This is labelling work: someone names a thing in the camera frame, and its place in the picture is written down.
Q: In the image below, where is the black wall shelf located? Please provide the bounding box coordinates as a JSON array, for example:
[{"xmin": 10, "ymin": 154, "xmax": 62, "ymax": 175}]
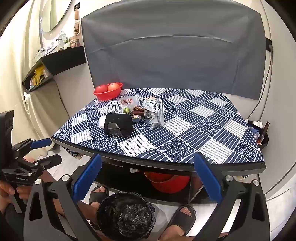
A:
[{"xmin": 22, "ymin": 46, "xmax": 87, "ymax": 93}]

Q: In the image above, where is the black cable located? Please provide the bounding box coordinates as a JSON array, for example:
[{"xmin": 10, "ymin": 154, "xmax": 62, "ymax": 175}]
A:
[{"xmin": 247, "ymin": 50, "xmax": 272, "ymax": 118}]

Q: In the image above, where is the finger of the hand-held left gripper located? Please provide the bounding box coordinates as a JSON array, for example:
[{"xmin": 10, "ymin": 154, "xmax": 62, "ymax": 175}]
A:
[
  {"xmin": 20, "ymin": 154, "xmax": 62, "ymax": 173},
  {"xmin": 11, "ymin": 138, "xmax": 52, "ymax": 160}
]

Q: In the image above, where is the red plastic basin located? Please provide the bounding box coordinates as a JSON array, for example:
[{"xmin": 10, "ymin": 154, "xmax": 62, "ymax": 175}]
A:
[{"xmin": 144, "ymin": 171, "xmax": 190, "ymax": 194}]

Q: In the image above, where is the cream curtain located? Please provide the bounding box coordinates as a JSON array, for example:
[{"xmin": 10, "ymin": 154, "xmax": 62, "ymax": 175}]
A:
[{"xmin": 0, "ymin": 0, "xmax": 44, "ymax": 112}]

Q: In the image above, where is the black low table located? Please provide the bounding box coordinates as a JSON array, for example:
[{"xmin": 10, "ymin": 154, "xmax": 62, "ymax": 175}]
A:
[{"xmin": 51, "ymin": 136, "xmax": 266, "ymax": 205}]

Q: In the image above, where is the clear plastic bottle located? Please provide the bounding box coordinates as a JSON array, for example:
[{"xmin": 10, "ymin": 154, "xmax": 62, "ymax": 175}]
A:
[{"xmin": 117, "ymin": 96, "xmax": 139, "ymax": 110}]

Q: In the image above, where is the person's left hand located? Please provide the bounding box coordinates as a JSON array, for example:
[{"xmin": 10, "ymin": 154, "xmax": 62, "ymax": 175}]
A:
[{"xmin": 0, "ymin": 179, "xmax": 31, "ymax": 209}]

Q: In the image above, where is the black cloth pouch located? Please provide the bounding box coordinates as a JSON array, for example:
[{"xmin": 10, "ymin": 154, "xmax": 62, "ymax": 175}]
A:
[{"xmin": 104, "ymin": 113, "xmax": 134, "ymax": 138}]

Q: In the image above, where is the grey backdrop cloth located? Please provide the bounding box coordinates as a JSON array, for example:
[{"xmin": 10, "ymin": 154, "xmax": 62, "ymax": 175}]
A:
[{"xmin": 81, "ymin": 0, "xmax": 269, "ymax": 100}]

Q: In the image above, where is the striped black white wrapper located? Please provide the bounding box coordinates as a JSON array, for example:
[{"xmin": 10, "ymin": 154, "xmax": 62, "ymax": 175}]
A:
[{"xmin": 107, "ymin": 100, "xmax": 121, "ymax": 114}]

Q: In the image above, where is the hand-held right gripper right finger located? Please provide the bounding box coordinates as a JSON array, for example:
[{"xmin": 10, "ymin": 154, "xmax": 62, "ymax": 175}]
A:
[{"xmin": 193, "ymin": 152, "xmax": 271, "ymax": 241}]

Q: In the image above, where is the person's right leg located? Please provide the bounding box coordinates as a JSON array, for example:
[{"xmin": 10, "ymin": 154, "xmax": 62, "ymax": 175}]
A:
[{"xmin": 159, "ymin": 207, "xmax": 193, "ymax": 241}]

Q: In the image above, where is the foil snack packet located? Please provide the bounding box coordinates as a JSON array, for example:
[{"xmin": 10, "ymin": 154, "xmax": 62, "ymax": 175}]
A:
[{"xmin": 142, "ymin": 98, "xmax": 165, "ymax": 131}]

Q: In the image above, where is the small black bin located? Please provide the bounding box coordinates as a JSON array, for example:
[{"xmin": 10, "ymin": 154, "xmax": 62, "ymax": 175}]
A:
[{"xmin": 246, "ymin": 119, "xmax": 269, "ymax": 149}]

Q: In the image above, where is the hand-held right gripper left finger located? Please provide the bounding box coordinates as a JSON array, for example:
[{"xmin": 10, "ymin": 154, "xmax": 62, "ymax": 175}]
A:
[{"xmin": 23, "ymin": 154, "xmax": 103, "ymax": 241}]

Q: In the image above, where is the person's left leg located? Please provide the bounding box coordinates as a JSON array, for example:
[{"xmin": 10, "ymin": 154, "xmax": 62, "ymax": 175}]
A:
[{"xmin": 77, "ymin": 186, "xmax": 108, "ymax": 232}]

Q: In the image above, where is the person's leg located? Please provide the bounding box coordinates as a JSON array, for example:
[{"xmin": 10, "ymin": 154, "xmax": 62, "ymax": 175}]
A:
[
  {"xmin": 159, "ymin": 207, "xmax": 193, "ymax": 241},
  {"xmin": 77, "ymin": 186, "xmax": 108, "ymax": 232}
]

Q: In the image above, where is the black slipper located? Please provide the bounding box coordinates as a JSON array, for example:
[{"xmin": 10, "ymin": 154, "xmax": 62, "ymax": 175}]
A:
[
  {"xmin": 89, "ymin": 185, "xmax": 110, "ymax": 205},
  {"xmin": 166, "ymin": 205, "xmax": 197, "ymax": 237}
]

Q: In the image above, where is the brown glass bottle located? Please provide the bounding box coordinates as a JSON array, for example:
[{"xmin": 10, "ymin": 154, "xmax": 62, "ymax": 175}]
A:
[{"xmin": 258, "ymin": 121, "xmax": 270, "ymax": 142}]

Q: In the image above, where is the black lined trash bin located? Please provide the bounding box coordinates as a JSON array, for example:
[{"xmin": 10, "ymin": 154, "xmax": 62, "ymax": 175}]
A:
[{"xmin": 96, "ymin": 192, "xmax": 155, "ymax": 241}]

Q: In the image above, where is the red plastic basket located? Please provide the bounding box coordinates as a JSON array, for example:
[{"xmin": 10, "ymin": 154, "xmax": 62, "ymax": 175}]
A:
[{"xmin": 93, "ymin": 82, "xmax": 123, "ymax": 101}]

